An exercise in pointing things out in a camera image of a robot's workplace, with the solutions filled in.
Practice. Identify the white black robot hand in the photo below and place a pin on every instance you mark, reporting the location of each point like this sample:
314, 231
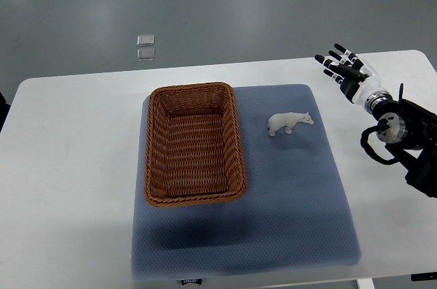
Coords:
357, 80

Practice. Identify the white bear figurine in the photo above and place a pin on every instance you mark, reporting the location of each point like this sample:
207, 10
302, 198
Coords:
288, 121

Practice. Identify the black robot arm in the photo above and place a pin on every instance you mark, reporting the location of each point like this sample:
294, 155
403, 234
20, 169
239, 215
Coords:
409, 133

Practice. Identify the brown wicker basket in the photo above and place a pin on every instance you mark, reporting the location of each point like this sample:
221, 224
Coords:
193, 152

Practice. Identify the blue textured mat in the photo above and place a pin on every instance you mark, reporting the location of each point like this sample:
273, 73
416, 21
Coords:
294, 214

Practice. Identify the lower silver floor plate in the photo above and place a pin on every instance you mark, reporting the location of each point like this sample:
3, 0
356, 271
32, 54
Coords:
145, 54

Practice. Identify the silver floor plate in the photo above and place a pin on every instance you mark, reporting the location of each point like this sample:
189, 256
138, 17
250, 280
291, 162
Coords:
145, 54
145, 40

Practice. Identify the upper silver floor plate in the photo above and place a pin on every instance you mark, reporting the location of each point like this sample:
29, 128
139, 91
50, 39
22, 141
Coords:
145, 40

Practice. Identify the black label under mat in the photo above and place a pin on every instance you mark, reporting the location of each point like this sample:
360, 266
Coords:
191, 283

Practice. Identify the dark object at left edge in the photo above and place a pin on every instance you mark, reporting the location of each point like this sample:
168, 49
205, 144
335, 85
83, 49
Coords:
4, 110

